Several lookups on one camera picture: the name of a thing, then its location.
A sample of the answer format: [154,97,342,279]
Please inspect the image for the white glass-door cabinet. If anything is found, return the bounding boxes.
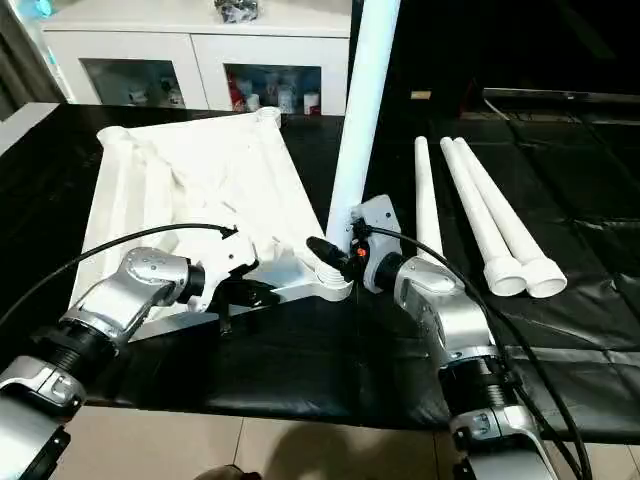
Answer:
[40,0,354,113]

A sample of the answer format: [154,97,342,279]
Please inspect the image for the black work mat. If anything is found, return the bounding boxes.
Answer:
[0,100,640,447]

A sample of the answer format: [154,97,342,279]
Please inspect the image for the dark rounded object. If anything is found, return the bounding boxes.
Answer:
[200,464,263,480]

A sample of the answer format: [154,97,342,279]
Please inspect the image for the long black bar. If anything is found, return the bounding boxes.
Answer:
[483,87,640,107]

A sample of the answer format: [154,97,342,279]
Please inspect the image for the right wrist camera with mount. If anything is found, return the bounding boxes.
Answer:
[348,194,400,293]

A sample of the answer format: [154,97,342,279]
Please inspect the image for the white plastic table top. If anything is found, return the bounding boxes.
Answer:
[72,105,355,337]

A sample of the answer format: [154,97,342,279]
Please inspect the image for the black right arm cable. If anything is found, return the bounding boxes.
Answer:
[364,227,593,480]

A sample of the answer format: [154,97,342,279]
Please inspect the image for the pale blue plastic sheet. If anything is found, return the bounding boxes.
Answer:
[14,0,53,23]

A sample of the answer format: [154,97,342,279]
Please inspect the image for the white plastic table leg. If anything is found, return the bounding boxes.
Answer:
[452,136,569,300]
[413,136,445,264]
[439,137,529,298]
[324,0,402,248]

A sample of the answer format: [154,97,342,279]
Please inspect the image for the grey curtain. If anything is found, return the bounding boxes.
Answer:
[0,0,67,123]

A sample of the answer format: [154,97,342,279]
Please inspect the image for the dark object on cabinet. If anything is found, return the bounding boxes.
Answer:
[213,0,260,24]

